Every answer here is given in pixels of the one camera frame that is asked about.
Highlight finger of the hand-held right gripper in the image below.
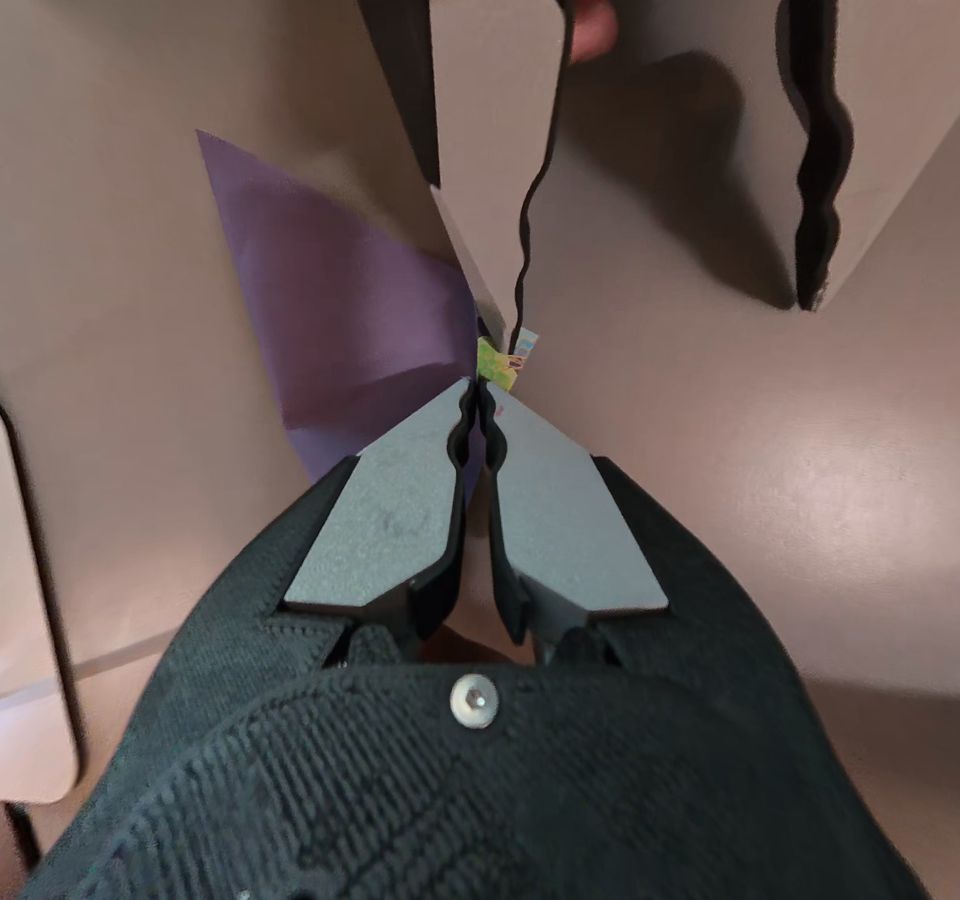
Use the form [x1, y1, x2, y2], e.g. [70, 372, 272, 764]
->
[775, 0, 960, 313]
[424, 0, 579, 358]

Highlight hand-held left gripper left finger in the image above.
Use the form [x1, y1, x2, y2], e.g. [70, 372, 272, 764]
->
[282, 377, 481, 642]

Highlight person's right hand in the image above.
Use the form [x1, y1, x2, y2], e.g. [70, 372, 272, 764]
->
[525, 0, 655, 66]

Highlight beige chair with dark edge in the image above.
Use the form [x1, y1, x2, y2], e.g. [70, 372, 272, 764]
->
[0, 397, 90, 872]

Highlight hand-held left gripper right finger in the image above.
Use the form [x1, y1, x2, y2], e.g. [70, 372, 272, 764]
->
[476, 381, 670, 667]

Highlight person's left hand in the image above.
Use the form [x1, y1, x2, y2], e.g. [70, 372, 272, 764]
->
[420, 624, 535, 667]

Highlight purple paper sheet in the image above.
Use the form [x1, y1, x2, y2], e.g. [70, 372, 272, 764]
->
[196, 129, 538, 505]

